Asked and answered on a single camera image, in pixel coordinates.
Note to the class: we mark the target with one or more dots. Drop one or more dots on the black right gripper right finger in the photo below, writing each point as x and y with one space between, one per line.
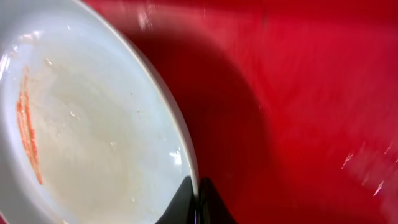
212 209

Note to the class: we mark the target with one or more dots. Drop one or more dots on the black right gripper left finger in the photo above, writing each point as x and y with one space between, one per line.
181 209

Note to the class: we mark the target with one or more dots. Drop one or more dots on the white plate top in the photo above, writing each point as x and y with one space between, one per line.
90 133

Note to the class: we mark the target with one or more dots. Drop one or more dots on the red plastic tray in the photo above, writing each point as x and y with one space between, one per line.
292 116

